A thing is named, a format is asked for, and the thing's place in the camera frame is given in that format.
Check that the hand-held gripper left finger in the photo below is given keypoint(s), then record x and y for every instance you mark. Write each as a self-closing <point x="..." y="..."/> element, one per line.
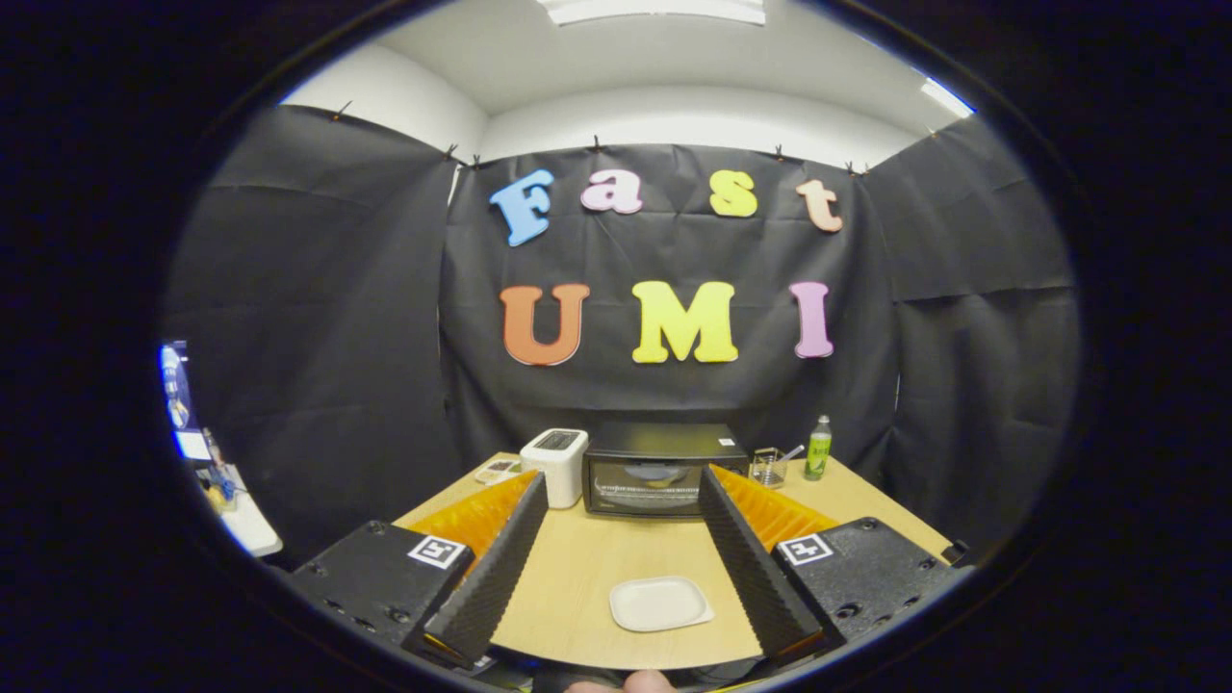
<point x="500" y="568"/>

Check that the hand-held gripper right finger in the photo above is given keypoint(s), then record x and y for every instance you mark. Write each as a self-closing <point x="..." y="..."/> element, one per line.
<point x="756" y="573"/>

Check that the black toaster oven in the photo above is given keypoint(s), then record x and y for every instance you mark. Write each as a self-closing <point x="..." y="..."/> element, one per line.
<point x="654" y="443"/>

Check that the white pop-up toaster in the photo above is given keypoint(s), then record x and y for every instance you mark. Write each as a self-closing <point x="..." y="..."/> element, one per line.
<point x="558" y="467"/>

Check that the white square plate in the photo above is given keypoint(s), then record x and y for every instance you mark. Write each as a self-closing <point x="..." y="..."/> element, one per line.
<point x="659" y="603"/>

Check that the striped straw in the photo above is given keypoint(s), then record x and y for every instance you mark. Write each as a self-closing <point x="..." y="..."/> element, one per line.
<point x="794" y="452"/>

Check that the green drink bottle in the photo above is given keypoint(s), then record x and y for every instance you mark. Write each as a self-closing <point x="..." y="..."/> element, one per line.
<point x="818" y="457"/>

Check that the white side table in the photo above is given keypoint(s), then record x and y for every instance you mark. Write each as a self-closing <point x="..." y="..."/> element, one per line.
<point x="250" y="525"/>

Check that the computer monitor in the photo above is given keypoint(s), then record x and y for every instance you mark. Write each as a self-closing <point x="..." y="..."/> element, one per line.
<point x="175" y="385"/>

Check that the small ceiling light panel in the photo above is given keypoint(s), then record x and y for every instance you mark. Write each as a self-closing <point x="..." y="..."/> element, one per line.
<point x="946" y="96"/>

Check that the large ceiling light panel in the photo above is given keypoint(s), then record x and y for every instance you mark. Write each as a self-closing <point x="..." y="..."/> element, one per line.
<point x="654" y="10"/>

